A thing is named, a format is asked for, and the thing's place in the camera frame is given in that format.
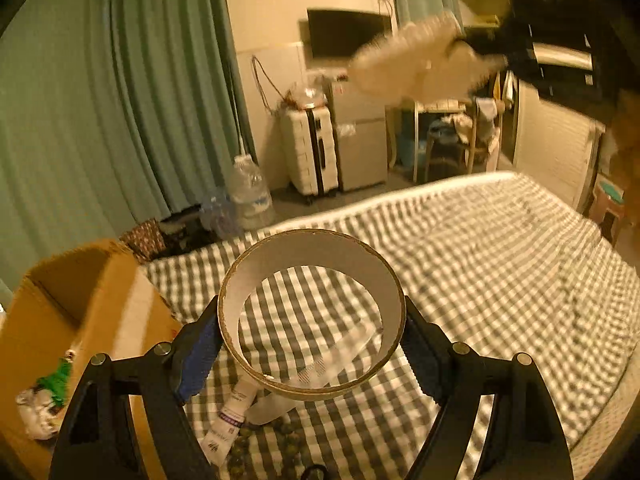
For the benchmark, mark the wooden chair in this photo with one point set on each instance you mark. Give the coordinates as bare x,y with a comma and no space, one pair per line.
472,145

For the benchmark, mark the green sachet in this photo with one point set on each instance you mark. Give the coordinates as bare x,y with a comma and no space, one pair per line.
57,382

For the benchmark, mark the large clear water bottle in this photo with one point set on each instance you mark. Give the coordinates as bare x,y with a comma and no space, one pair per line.
252,195

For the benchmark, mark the white tape roll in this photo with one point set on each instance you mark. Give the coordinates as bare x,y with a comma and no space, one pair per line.
320,250

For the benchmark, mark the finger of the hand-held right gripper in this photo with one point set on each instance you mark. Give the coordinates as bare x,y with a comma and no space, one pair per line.
480,45

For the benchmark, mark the printed white plastic packet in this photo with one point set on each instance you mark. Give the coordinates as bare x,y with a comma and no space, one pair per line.
37,410

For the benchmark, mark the white suitcase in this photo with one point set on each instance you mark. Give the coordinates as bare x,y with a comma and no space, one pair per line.
307,155

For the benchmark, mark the brown cardboard box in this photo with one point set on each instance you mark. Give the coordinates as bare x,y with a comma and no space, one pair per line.
100,280

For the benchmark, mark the grey checked bed sheet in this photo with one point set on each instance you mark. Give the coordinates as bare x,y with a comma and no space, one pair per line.
475,260

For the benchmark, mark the white ointment tube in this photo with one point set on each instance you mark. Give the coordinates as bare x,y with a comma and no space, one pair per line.
227,420

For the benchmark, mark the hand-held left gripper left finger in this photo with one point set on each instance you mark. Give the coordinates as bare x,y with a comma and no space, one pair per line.
197,360

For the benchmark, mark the black wall television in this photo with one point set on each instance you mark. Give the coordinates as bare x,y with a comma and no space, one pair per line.
345,32

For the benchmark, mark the clear plastic bag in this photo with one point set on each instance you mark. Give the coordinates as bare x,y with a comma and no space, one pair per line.
306,92

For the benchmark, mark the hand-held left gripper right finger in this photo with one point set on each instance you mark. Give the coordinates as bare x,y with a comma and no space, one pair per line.
420,355

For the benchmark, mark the clear plastic strip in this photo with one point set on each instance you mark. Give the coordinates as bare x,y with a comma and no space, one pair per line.
325,365

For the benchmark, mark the small wooden stool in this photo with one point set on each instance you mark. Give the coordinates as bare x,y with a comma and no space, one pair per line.
607,200

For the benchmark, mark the grey mini fridge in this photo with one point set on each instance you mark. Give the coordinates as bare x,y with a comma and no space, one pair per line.
360,150

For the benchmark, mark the cream dressing table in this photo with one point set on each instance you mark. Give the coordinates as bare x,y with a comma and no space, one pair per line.
440,107

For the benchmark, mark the small clear water bottle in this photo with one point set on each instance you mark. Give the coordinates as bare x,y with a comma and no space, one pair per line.
220,215

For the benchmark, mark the white plastic bag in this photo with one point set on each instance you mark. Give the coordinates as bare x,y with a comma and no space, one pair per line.
415,65

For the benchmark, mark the white louvred wardrobe door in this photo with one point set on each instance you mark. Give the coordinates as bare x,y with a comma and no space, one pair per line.
555,150

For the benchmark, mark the black bag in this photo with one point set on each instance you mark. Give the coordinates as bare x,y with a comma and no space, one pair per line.
182,232

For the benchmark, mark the patterned brown bag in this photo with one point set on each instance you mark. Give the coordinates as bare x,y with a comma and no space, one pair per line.
142,240

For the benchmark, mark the wide green curtain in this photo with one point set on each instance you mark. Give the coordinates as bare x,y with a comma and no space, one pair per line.
100,110

